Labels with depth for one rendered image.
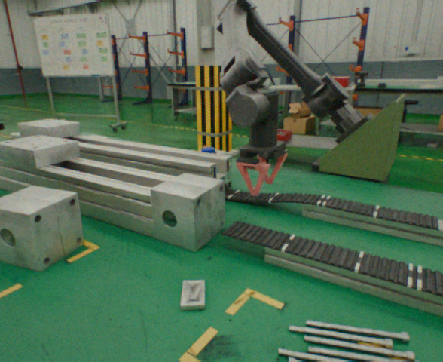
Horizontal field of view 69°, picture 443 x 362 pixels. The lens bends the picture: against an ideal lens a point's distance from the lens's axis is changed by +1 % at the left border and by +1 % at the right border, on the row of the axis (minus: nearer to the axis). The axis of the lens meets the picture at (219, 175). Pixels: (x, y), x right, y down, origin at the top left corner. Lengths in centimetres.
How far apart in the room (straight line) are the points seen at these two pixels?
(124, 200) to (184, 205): 14
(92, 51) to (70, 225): 589
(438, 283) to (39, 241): 54
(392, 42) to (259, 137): 760
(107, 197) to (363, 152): 65
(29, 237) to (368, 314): 47
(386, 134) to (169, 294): 67
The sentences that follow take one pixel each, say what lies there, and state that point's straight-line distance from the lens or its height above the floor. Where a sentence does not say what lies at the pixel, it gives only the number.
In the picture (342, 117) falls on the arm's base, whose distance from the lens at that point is 107.
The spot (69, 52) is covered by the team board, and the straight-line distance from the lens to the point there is 668.
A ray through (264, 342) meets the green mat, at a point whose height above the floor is 78.
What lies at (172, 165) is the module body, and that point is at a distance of 77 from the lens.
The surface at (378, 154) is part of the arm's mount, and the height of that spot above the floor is 85.
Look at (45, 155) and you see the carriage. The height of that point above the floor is 89.
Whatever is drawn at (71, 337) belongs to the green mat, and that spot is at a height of 78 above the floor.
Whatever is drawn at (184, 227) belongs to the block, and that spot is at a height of 82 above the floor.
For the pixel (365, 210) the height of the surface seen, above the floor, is 81.
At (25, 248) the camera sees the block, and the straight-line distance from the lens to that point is 57.
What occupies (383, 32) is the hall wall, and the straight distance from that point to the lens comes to 824.
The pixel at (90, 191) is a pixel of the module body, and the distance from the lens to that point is 68.
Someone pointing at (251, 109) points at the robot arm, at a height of 100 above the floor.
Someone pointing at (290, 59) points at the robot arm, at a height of 109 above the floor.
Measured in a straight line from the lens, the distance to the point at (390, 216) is 66.
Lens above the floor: 107
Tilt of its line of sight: 18 degrees down
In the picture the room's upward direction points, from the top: 1 degrees counter-clockwise
